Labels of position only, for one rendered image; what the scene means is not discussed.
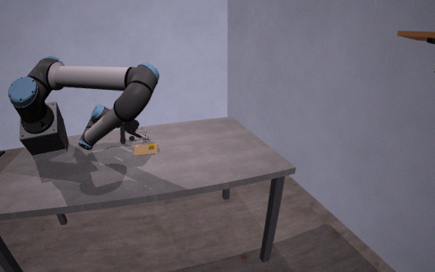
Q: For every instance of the tan square mat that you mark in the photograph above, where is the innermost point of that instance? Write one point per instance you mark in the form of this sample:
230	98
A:
144	150

